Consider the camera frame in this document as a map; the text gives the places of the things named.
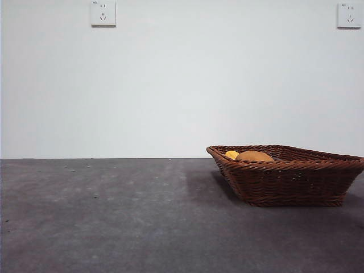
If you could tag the yellow corn cob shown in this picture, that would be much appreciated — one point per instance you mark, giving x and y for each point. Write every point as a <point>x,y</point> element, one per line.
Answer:
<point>231,155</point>

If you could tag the brown potato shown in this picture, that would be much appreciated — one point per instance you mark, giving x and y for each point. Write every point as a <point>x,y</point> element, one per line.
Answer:
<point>254,157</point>

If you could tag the brown wicker basket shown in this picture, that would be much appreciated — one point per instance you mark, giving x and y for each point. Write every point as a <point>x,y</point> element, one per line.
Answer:
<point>284,185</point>

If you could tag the white wall socket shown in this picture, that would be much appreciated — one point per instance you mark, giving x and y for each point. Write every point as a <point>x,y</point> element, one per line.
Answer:
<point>103,14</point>
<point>349,15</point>

